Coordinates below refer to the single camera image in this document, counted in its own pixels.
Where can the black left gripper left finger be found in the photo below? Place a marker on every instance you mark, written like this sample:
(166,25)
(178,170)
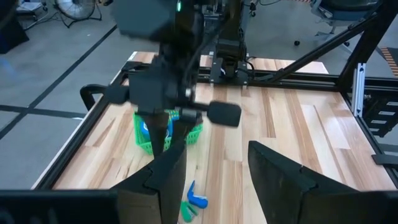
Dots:
(161,186)

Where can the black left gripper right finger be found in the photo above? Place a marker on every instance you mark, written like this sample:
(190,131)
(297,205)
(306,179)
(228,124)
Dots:
(276,186)

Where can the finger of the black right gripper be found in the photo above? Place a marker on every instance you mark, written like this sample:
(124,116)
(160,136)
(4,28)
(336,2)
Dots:
(186,130)
(158,130)

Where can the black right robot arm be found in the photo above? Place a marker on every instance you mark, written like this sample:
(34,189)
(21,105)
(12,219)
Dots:
(230,49)

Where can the green mini stapler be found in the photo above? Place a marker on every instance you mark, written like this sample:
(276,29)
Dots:
(186,213)

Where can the green plastic basket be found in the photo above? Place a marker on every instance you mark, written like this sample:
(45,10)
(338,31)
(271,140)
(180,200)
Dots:
(139,140)

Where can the black table clamp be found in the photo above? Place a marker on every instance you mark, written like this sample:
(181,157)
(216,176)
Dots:
(384,158)
(85,93)

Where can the black floor fan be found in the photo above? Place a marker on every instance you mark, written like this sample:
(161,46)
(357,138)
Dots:
(76,7)

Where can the office chair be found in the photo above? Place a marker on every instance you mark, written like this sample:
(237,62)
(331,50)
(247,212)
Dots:
(348,4)

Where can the silver aluminium bracket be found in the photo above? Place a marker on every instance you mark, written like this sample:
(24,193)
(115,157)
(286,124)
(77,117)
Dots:
(359,90)

